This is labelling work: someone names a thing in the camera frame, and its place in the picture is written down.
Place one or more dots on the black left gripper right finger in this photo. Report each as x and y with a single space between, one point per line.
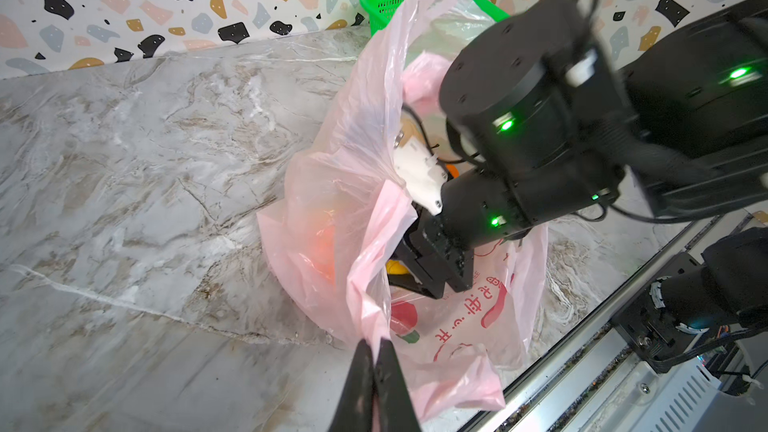
395 410

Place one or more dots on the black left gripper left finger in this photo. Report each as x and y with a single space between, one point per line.
354 412

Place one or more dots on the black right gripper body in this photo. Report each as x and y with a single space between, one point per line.
438 251

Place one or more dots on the pink plastic bag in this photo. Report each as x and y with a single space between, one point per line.
345 208

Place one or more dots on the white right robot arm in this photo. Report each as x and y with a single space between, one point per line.
549 128

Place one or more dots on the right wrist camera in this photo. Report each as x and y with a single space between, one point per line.
422 173

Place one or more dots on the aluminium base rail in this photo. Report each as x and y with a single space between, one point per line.
583 374

